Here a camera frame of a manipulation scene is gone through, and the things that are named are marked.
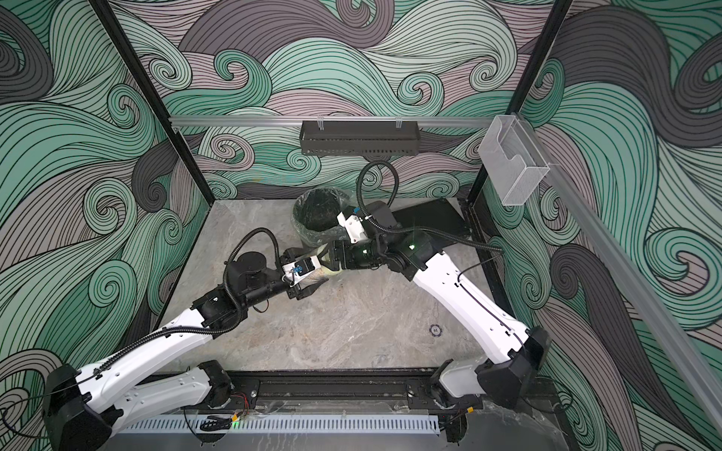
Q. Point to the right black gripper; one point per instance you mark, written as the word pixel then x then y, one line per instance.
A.
pixel 340 256

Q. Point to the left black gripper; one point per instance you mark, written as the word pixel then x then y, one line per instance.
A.
pixel 291 252

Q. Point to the glass oatmeal jar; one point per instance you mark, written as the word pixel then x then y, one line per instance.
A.
pixel 320 272

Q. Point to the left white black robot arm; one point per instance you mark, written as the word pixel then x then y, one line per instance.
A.
pixel 83 408

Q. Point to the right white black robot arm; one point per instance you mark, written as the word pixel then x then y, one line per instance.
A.
pixel 512 353

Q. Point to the clear plastic bin liner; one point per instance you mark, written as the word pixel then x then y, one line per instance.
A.
pixel 324 217

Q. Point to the black trash bin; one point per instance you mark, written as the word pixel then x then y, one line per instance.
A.
pixel 314 216

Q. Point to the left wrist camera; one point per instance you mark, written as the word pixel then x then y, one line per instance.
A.
pixel 296 272

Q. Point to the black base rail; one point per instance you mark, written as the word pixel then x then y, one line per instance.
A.
pixel 409 387

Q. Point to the black wall shelf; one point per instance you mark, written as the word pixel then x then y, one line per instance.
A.
pixel 372 139

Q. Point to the white slotted cable duct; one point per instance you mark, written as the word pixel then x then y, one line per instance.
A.
pixel 291 423

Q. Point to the clear acrylic wall holder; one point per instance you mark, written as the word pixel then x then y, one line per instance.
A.
pixel 512 154

